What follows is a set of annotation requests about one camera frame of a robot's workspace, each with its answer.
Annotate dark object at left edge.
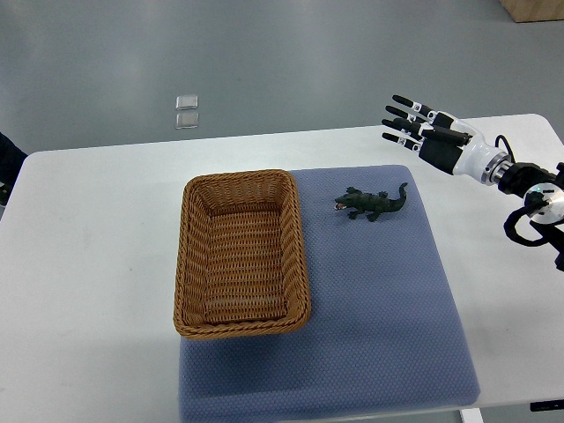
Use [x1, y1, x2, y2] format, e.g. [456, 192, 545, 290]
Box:
[0, 134, 27, 207]

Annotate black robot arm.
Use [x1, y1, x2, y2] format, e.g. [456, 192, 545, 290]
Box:
[498, 162, 563, 271]

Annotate upper clear floor plate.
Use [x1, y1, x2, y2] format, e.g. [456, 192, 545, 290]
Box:
[175, 94, 198, 110]

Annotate wooden box corner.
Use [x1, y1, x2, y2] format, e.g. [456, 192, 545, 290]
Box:
[500, 0, 564, 23]

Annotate brown wicker basket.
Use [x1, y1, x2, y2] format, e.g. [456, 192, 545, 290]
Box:
[173, 169, 311, 340]

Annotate black table control panel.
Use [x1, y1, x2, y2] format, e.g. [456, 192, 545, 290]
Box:
[530, 399, 564, 412]

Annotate white table leg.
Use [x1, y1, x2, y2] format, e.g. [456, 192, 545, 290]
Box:
[459, 408, 484, 423]

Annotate dark green toy crocodile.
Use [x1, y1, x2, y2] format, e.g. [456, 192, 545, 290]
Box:
[334, 182, 408, 222]

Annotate blue quilted mat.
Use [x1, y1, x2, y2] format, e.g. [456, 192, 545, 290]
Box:
[179, 165, 480, 422]

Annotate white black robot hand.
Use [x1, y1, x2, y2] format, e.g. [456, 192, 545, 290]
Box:
[382, 94, 515, 185]

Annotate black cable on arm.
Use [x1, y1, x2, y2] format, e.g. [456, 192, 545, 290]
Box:
[493, 134, 517, 165]

